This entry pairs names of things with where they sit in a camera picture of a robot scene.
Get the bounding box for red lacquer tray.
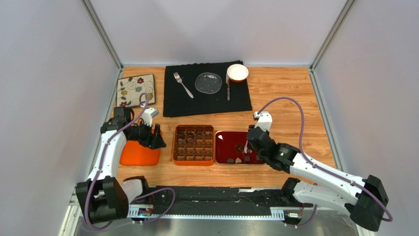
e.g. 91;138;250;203
214;131;264;165

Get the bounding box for black cloth mat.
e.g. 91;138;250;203
163;60;252;118

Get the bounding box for purple cable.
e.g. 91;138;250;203
83;92;176;232
257;96;393;228

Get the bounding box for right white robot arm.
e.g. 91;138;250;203
246;125;392;232

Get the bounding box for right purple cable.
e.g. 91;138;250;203
257;96;393;228

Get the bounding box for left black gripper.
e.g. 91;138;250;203
127;119;166;149

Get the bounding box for dark handled knife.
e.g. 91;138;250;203
227;82;230;101

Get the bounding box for white orange bowl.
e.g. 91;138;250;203
226;64;249;83

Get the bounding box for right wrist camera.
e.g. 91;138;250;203
253;111;272;132

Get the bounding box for floral square plate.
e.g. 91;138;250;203
116;74;157;107

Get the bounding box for clear glass plate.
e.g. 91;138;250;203
195;72;223;94

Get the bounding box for pink handled metal tongs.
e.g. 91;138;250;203
243;141;248;153

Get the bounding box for light leaf chocolate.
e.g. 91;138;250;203
177;139;186;145

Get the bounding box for orange tin lid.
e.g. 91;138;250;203
120;139;161;166

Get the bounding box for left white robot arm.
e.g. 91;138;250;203
75;107;166;227

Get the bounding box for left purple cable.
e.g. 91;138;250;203
83;92;176;232

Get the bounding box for silver fork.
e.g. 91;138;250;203
174;72;194;99

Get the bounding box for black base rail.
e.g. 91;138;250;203
128;186;313;219

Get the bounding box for orange chocolate box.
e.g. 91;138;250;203
172;124;215;166

